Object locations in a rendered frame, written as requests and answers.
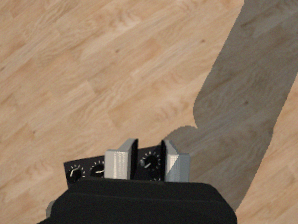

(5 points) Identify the black knob box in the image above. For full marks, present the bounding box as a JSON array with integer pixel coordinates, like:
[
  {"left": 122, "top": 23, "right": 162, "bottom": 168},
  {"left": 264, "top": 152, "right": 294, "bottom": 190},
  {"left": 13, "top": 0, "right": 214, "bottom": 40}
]
[{"left": 63, "top": 145, "right": 161, "bottom": 188}]

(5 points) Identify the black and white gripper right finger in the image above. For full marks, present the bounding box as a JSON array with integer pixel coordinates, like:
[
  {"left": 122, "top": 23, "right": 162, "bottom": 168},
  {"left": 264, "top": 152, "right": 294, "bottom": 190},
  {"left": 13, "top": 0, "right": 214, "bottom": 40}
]
[{"left": 160, "top": 140, "right": 191, "bottom": 182}]

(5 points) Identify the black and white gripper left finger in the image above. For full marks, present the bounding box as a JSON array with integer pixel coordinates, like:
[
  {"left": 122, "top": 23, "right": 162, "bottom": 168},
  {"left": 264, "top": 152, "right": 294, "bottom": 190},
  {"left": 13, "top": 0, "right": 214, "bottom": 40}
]
[{"left": 104, "top": 138, "right": 138, "bottom": 180}]

